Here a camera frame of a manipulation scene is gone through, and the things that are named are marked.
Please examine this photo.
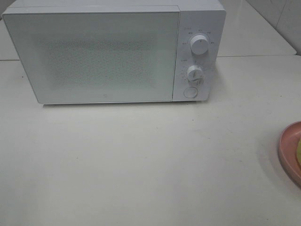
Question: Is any round white door button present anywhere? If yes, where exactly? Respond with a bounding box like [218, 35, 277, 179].
[184, 87, 198, 98]

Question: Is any toast sandwich with fillings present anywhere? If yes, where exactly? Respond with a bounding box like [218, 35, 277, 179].
[296, 139, 301, 166]

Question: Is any white microwave door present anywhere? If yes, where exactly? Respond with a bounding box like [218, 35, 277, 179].
[3, 6, 180, 104]

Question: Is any upper white power knob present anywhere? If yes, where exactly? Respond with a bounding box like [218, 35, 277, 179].
[190, 34, 209, 55]

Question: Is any pink round plate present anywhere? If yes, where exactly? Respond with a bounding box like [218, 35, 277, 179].
[278, 121, 301, 186]

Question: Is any lower white timer knob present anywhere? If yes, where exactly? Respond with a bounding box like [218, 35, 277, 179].
[187, 65, 204, 82]

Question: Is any white microwave oven body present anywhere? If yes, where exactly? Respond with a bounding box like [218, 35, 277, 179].
[2, 0, 226, 102]

